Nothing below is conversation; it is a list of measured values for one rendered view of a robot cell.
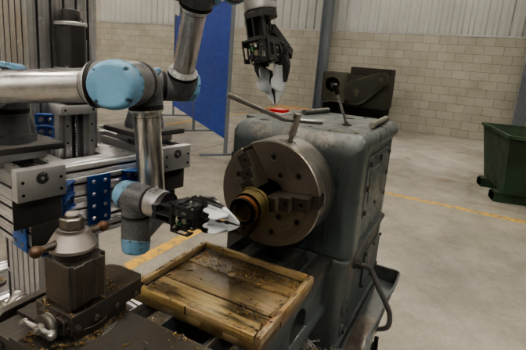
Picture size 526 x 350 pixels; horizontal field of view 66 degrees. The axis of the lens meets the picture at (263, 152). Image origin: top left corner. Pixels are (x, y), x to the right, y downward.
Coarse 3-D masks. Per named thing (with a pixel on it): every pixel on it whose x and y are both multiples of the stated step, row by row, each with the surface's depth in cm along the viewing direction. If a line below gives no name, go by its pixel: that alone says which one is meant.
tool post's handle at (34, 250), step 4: (48, 244) 64; (52, 244) 65; (56, 244) 65; (32, 248) 62; (36, 248) 62; (40, 248) 63; (44, 248) 64; (48, 248) 64; (52, 248) 65; (28, 252) 62; (32, 252) 62; (36, 252) 62; (40, 252) 63; (44, 252) 64; (32, 256) 62; (36, 256) 62; (40, 256) 63
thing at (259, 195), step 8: (240, 192) 109; (248, 192) 105; (256, 192) 106; (264, 192) 109; (240, 200) 103; (248, 200) 102; (256, 200) 104; (264, 200) 106; (232, 208) 105; (240, 208) 109; (248, 208) 110; (256, 208) 103; (264, 208) 105; (240, 216) 107; (248, 216) 108; (256, 216) 103; (264, 216) 108; (240, 224) 105; (248, 224) 103
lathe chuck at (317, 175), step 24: (264, 144) 114; (288, 144) 112; (240, 168) 119; (264, 168) 116; (288, 168) 112; (312, 168) 109; (312, 192) 110; (288, 216) 114; (312, 216) 111; (264, 240) 119; (288, 240) 116
